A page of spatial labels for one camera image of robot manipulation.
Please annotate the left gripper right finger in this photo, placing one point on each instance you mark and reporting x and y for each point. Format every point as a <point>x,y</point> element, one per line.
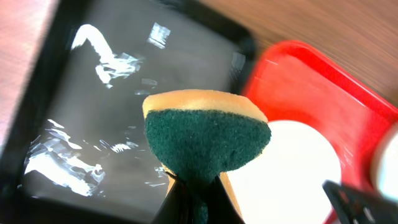
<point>220,207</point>

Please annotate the red plastic tray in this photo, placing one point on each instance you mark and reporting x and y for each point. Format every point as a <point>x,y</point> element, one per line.
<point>295,82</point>

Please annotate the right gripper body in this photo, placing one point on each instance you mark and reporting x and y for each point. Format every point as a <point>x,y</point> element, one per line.
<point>353,206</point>

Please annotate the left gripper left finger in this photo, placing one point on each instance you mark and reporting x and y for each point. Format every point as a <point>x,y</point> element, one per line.
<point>176,208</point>

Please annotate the teal round plate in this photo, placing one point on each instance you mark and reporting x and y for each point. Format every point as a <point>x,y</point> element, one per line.
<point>383,170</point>

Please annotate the white round plate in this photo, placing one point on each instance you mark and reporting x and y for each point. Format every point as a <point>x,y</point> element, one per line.
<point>284,183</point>

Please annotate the black rectangular tray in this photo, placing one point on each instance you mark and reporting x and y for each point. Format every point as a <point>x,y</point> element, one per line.
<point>77,151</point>

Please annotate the green and yellow sponge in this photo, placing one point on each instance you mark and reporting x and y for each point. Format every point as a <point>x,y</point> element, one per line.
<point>200,134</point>

